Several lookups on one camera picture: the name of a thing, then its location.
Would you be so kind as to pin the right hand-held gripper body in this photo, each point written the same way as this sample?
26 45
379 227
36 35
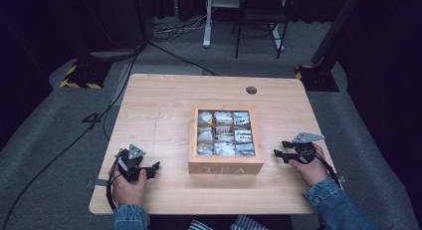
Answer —
305 147

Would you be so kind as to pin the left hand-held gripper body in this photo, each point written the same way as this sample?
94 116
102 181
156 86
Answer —
131 163

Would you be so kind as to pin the person's right hand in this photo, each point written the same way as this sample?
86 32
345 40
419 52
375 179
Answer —
312 172

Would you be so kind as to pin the person's left hand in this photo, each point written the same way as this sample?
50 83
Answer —
128 191

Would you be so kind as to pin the grey tape strip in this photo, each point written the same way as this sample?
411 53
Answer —
342 179

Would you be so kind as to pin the group of tea bags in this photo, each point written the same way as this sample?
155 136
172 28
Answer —
225 133

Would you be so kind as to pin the hazard-striped black stand base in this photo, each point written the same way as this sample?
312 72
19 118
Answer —
84 75
316 79

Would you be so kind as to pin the person's striped trousers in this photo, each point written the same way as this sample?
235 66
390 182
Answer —
229 224

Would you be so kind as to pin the black slanted stand pole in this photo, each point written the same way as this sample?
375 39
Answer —
335 24

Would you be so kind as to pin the black metal chair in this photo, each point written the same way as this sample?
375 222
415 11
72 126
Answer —
258 14

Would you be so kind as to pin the white desk frame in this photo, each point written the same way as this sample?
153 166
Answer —
207 27

